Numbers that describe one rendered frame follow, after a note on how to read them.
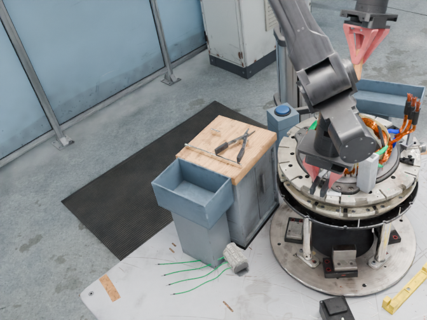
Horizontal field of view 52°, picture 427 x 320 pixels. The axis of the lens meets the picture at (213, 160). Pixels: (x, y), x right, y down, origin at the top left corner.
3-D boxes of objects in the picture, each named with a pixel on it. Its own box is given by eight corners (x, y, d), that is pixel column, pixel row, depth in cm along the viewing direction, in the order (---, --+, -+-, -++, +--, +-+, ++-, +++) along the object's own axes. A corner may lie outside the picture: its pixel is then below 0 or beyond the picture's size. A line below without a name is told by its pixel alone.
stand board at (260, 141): (236, 186, 107) (234, 179, 105) (176, 162, 117) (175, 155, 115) (277, 139, 118) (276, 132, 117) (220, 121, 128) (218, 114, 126)
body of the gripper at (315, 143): (350, 174, 77) (358, 143, 72) (295, 156, 81) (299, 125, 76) (361, 152, 81) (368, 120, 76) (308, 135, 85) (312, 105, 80)
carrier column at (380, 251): (381, 265, 112) (391, 211, 99) (372, 260, 114) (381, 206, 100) (386, 259, 113) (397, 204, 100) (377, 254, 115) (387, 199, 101)
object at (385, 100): (410, 162, 141) (426, 86, 123) (404, 184, 135) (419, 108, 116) (333, 146, 152) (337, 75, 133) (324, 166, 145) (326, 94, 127)
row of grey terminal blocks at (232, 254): (251, 270, 119) (250, 261, 116) (236, 279, 118) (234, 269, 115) (233, 246, 126) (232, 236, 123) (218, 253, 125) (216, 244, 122)
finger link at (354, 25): (384, 66, 88) (396, 18, 84) (363, 68, 84) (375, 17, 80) (355, 59, 93) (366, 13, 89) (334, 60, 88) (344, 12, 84)
